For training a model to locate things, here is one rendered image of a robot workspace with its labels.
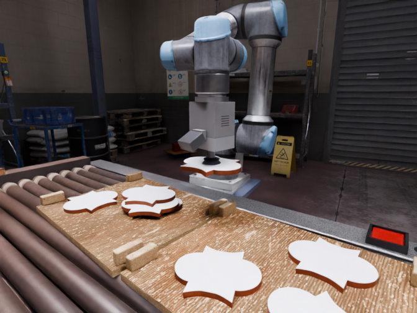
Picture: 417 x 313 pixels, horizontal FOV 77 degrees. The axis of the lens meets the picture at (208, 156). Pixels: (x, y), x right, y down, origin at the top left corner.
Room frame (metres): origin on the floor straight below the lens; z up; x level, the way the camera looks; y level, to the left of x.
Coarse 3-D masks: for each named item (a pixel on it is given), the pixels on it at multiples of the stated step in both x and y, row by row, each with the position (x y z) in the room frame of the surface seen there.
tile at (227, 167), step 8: (184, 160) 0.61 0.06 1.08; (192, 160) 0.61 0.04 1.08; (200, 160) 0.61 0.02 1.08; (224, 160) 0.61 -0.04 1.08; (232, 160) 0.61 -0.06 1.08; (184, 168) 0.56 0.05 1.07; (192, 168) 0.56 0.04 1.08; (200, 168) 0.54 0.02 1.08; (208, 168) 0.54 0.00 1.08; (216, 168) 0.54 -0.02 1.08; (224, 168) 0.54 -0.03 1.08; (232, 168) 0.54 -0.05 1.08; (240, 168) 0.55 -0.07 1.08
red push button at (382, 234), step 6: (378, 228) 0.56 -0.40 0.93; (372, 234) 0.53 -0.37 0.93; (378, 234) 0.53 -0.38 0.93; (384, 234) 0.53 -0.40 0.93; (390, 234) 0.53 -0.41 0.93; (396, 234) 0.53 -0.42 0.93; (402, 234) 0.53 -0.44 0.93; (390, 240) 0.51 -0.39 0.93; (396, 240) 0.51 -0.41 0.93; (402, 240) 0.51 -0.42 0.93
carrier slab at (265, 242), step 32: (224, 224) 0.57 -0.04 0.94; (256, 224) 0.57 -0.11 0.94; (160, 256) 0.44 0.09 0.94; (256, 256) 0.44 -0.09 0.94; (288, 256) 0.44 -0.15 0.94; (384, 256) 0.44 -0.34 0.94; (160, 288) 0.36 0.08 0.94; (320, 288) 0.36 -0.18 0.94; (352, 288) 0.36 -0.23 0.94; (384, 288) 0.36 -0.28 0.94; (416, 288) 0.36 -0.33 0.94
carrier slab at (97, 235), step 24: (96, 192) 0.78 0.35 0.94; (120, 192) 0.78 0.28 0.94; (48, 216) 0.61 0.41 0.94; (72, 216) 0.61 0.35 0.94; (96, 216) 0.61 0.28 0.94; (120, 216) 0.61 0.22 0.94; (144, 216) 0.61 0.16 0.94; (168, 216) 0.61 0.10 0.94; (192, 216) 0.61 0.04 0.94; (216, 216) 0.62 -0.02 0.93; (72, 240) 0.51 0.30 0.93; (96, 240) 0.50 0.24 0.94; (120, 240) 0.50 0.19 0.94; (144, 240) 0.50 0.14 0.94; (168, 240) 0.50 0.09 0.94
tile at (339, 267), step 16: (304, 240) 0.48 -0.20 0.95; (320, 240) 0.48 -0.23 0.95; (304, 256) 0.42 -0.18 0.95; (320, 256) 0.42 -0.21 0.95; (336, 256) 0.42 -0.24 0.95; (352, 256) 0.42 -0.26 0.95; (304, 272) 0.39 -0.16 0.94; (320, 272) 0.38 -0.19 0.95; (336, 272) 0.38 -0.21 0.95; (352, 272) 0.38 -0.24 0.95; (368, 272) 0.38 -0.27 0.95; (336, 288) 0.35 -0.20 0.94
